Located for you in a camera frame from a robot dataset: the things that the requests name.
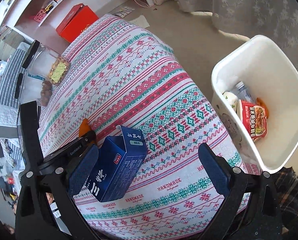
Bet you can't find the blue carton box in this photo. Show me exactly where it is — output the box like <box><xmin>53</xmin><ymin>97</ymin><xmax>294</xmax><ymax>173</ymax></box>
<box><xmin>86</xmin><ymin>126</ymin><xmax>147</xmax><ymax>203</ymax></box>

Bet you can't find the white paper cup green print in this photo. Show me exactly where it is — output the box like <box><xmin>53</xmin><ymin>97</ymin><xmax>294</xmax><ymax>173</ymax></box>
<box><xmin>223</xmin><ymin>92</ymin><xmax>239</xmax><ymax>113</ymax></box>

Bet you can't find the white trash bin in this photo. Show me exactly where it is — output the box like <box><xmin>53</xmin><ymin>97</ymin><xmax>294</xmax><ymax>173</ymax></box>
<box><xmin>211</xmin><ymin>35</ymin><xmax>298</xmax><ymax>174</ymax></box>

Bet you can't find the patterned red green tablecloth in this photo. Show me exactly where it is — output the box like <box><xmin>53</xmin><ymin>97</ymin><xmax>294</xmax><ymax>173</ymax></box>
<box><xmin>38</xmin><ymin>14</ymin><xmax>250</xmax><ymax>239</ymax></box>

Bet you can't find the clear jar with brown nuts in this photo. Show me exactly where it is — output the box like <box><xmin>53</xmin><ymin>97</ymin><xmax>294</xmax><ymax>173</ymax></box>
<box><xmin>14</xmin><ymin>73</ymin><xmax>52</xmax><ymax>107</ymax></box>

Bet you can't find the clear jar with yellow label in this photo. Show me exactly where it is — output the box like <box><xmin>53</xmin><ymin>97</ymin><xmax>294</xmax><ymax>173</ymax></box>
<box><xmin>22</xmin><ymin>40</ymin><xmax>70</xmax><ymax>86</ymax></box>

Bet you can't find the grey sofa with quilted cover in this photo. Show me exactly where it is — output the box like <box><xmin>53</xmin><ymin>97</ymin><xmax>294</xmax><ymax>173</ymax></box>
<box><xmin>0</xmin><ymin>42</ymin><xmax>29</xmax><ymax>170</ymax></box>

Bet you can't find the red snack wrapper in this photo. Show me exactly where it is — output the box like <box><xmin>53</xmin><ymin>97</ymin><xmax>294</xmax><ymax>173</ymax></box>
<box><xmin>237</xmin><ymin>100</ymin><xmax>267</xmax><ymax>142</ymax></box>

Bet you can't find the clear plastic bottle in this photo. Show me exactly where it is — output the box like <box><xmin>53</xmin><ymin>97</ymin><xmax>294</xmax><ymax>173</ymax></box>
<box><xmin>232</xmin><ymin>81</ymin><xmax>255</xmax><ymax>103</ymax></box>

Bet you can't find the red gift box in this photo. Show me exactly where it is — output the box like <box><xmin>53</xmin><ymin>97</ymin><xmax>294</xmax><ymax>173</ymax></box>
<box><xmin>56</xmin><ymin>3</ymin><xmax>99</xmax><ymax>43</ymax></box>

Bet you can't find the stack of books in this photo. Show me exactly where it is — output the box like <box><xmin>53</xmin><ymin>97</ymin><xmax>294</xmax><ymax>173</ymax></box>
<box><xmin>0</xmin><ymin>25</ymin><xmax>25</xmax><ymax>61</ymax></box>

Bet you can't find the pink storage basket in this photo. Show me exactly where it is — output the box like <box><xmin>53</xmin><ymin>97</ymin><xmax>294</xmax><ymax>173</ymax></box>
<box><xmin>33</xmin><ymin>9</ymin><xmax>47</xmax><ymax>23</ymax></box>

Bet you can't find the white pink shelf unit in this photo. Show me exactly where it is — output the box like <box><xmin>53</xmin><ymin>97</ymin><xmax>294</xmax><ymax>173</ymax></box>
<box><xmin>2</xmin><ymin>0</ymin><xmax>128</xmax><ymax>50</ymax></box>

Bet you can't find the floral lace curtain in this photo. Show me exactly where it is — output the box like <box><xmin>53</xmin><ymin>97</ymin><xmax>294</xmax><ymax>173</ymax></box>
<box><xmin>175</xmin><ymin>0</ymin><xmax>298</xmax><ymax>71</ymax></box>

